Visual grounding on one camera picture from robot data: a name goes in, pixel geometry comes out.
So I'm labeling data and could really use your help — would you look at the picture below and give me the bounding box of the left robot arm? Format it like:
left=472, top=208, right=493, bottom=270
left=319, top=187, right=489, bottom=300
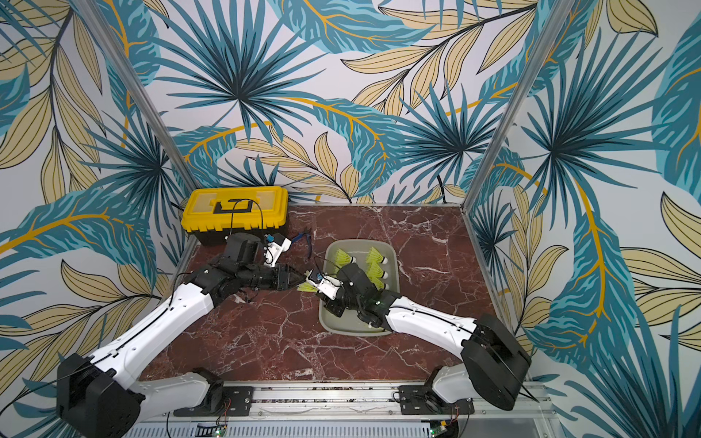
left=56, top=233, right=305, bottom=437

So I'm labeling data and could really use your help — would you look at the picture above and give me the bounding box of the yellow black toolbox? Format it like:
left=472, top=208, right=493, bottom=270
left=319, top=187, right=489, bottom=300
left=181, top=186, right=290, bottom=246

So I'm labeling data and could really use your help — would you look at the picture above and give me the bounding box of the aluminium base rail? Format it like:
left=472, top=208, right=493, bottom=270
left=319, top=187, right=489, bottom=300
left=126, top=381, right=564, bottom=437

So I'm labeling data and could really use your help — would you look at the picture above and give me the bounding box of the aluminium frame post left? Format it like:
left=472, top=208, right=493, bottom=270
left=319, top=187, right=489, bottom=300
left=73, top=0, right=199, bottom=195

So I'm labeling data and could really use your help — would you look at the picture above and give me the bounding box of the aluminium frame post right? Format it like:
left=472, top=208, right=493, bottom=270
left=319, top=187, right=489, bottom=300
left=461, top=0, right=574, bottom=217

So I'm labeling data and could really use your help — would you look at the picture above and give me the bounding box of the grey-green plastic storage tray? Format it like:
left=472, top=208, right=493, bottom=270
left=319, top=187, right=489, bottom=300
left=319, top=239, right=400, bottom=338

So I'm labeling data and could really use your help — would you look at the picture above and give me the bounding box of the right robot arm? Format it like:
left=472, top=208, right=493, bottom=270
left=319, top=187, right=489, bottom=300
left=307, top=263, right=531, bottom=411

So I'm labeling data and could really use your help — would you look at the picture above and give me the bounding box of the aluminium frame post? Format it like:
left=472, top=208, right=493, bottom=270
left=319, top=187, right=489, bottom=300
left=461, top=0, right=574, bottom=217
left=73, top=0, right=199, bottom=195

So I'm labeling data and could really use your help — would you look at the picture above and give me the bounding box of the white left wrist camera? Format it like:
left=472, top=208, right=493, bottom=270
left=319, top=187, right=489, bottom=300
left=264, top=233, right=292, bottom=268

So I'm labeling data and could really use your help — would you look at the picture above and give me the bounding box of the yellow shuttlecock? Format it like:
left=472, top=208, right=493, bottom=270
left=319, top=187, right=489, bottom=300
left=366, top=246, right=389, bottom=265
left=371, top=278, right=388, bottom=290
left=297, top=282, right=319, bottom=293
left=366, top=263, right=389, bottom=280
left=334, top=249, right=356, bottom=268

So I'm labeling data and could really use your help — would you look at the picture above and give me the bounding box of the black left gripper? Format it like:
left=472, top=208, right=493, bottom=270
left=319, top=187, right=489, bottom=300
left=238, top=263, right=308, bottom=291

